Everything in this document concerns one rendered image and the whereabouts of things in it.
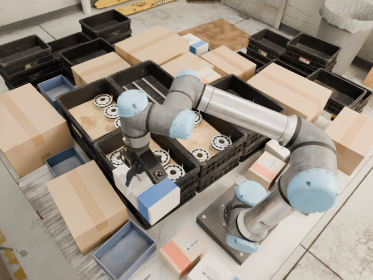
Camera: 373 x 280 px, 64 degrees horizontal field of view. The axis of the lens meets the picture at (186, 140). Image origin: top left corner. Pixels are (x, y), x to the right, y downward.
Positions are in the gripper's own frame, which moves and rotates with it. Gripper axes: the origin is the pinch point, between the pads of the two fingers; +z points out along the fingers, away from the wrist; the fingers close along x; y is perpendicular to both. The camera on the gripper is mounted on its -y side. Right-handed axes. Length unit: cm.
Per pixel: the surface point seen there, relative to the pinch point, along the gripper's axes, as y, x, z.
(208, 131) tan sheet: 20, -54, 28
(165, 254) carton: -11.7, 2.2, 33.3
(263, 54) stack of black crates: 83, -204, 71
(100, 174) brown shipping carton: 31.2, 2.7, 24.5
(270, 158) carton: -11, -69, 33
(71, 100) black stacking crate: 81, -12, 22
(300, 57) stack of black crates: 48, -205, 58
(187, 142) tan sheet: 22, -41, 28
